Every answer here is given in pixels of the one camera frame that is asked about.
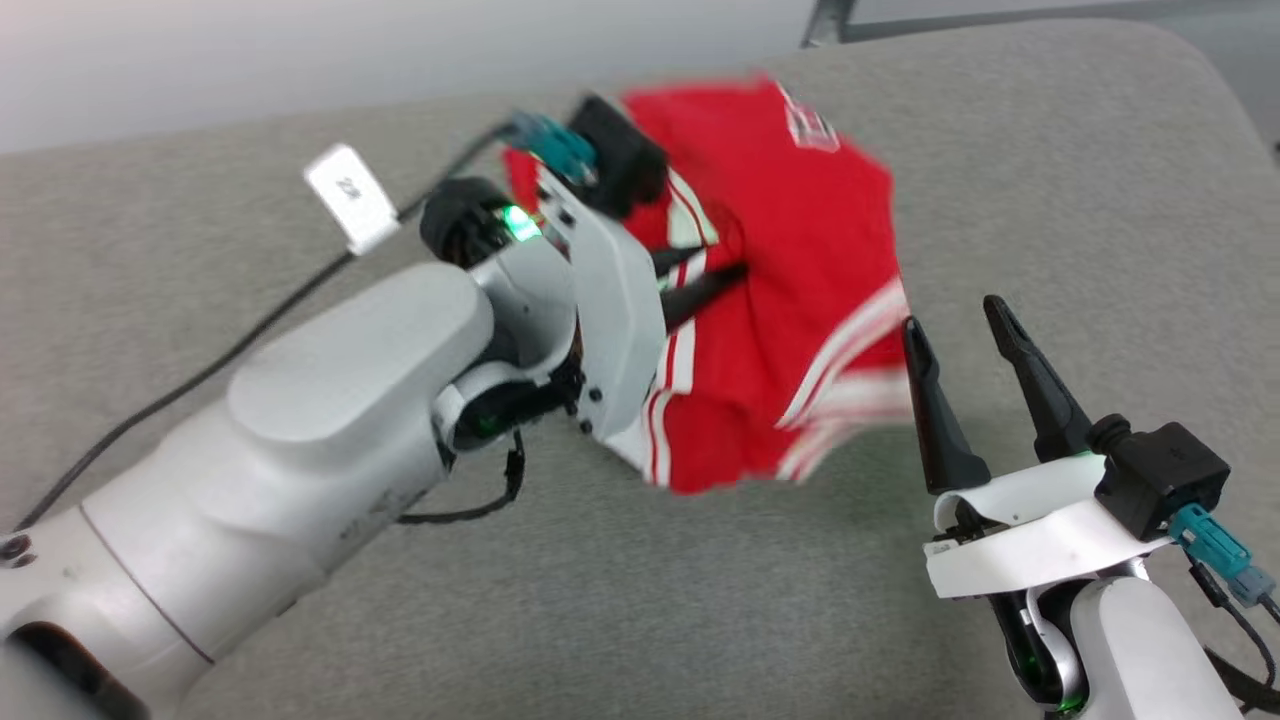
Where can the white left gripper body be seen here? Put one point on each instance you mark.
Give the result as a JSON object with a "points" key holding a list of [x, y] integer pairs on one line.
{"points": [[615, 300]]}

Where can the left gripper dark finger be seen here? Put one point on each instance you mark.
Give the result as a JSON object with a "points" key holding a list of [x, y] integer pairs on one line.
{"points": [[695, 293], [675, 262]]}

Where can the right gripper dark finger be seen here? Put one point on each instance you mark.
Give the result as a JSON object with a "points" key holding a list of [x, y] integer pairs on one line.
{"points": [[940, 430], [1045, 410]]}

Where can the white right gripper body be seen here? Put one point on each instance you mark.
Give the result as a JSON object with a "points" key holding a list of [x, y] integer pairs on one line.
{"points": [[1030, 530]]}

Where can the red garment with white trim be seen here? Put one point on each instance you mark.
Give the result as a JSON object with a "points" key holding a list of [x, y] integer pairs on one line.
{"points": [[800, 250]]}

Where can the grey fabric sofa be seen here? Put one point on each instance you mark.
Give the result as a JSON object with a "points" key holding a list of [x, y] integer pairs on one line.
{"points": [[1050, 180]]}

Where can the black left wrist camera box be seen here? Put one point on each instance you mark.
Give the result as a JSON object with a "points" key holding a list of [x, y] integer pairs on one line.
{"points": [[620, 155]]}

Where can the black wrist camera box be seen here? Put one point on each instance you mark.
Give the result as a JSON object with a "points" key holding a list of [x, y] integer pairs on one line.
{"points": [[1160, 475], [620, 155]]}

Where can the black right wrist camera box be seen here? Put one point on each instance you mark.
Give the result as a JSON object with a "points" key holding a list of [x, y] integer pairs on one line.
{"points": [[1160, 475]]}

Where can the teal left camera connector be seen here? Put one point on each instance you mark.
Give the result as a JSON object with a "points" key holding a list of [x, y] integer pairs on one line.
{"points": [[555, 145]]}

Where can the teal camera connector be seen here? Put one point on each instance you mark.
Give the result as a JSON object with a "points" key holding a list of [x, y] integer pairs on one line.
{"points": [[1215, 550], [555, 145]]}

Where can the teal right camera connector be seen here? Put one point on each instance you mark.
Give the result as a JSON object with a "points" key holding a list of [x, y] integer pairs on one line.
{"points": [[1215, 550]]}

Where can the dark metal frame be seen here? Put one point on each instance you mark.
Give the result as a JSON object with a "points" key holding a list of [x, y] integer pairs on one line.
{"points": [[830, 25]]}

